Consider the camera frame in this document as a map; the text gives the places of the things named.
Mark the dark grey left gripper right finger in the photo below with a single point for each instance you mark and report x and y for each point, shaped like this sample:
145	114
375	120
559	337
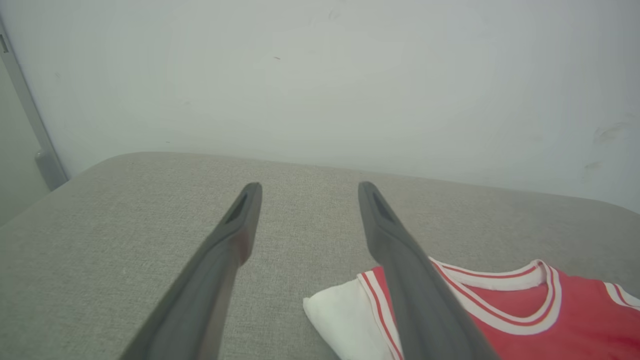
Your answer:
415	290

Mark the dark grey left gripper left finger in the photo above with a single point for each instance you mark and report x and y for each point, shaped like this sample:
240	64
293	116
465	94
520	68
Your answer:
210	285

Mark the red and white jersey shirt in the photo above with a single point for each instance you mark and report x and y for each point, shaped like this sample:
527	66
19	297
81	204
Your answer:
540	320

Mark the grey metal post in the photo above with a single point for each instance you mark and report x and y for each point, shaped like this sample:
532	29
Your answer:
37	130

